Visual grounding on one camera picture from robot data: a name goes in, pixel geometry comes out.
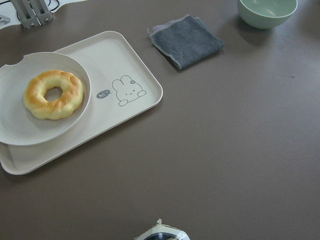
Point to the white round plate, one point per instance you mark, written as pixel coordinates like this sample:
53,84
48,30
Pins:
18,126

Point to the tea bottle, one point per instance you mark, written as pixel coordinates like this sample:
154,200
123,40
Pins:
162,231

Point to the aluminium frame post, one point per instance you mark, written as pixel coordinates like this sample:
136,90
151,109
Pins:
32,13

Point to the mint green bowl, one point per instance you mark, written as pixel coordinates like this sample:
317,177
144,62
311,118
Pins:
266,14

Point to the cream rabbit serving tray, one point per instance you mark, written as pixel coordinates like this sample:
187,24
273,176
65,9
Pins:
122,87

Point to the folded grey cloth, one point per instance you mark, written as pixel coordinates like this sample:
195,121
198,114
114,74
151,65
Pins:
185,41

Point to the glazed ring donut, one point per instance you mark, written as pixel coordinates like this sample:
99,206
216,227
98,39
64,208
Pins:
54,95

